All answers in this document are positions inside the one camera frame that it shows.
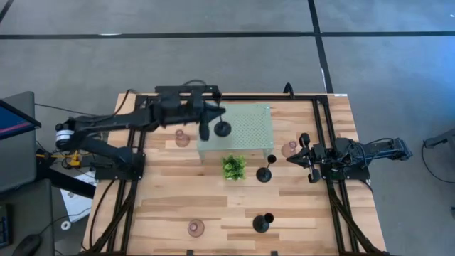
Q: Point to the tall black candlestick holder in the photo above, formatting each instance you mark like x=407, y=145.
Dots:
x=223, y=129
x=263, y=175
x=260, y=224

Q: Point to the grey chair leg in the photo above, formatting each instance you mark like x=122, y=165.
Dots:
x=442, y=138

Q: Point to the black bar mount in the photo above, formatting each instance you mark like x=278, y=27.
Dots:
x=167, y=88

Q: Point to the pink ribbed glass candle holder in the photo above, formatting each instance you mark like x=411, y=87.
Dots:
x=287, y=151
x=196, y=229
x=182, y=140

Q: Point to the black arched bracket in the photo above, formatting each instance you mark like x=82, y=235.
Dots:
x=288, y=89

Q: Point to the black keyboard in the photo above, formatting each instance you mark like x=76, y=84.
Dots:
x=4, y=227

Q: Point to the white paper sheet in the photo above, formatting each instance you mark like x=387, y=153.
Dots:
x=76, y=208

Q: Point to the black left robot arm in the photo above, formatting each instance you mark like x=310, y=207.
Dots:
x=103, y=122

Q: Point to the black computer mouse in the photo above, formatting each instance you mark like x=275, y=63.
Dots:
x=26, y=246

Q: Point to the white table sticker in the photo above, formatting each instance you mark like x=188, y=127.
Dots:
x=340, y=95

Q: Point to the yellow clamp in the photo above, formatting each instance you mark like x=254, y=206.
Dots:
x=74, y=159

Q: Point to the grey desk panel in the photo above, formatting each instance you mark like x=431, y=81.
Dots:
x=17, y=160

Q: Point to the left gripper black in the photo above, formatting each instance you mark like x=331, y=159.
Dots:
x=202, y=110

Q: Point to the green perforated metal shelf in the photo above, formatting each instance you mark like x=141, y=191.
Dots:
x=249, y=128

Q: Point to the black aluminium table frame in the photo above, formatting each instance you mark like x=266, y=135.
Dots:
x=302, y=97

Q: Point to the green plant in white pot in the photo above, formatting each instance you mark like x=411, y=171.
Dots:
x=233, y=167

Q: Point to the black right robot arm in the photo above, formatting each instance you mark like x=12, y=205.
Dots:
x=384, y=149

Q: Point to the dark computer monitor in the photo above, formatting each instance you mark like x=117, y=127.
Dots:
x=14, y=122

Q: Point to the white tape roll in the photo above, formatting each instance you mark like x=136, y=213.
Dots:
x=62, y=225

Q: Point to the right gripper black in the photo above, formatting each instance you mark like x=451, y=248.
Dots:
x=313, y=156

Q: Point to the dark grey desk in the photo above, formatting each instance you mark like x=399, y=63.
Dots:
x=32, y=213

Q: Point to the black support beam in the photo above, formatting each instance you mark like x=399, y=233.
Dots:
x=64, y=181

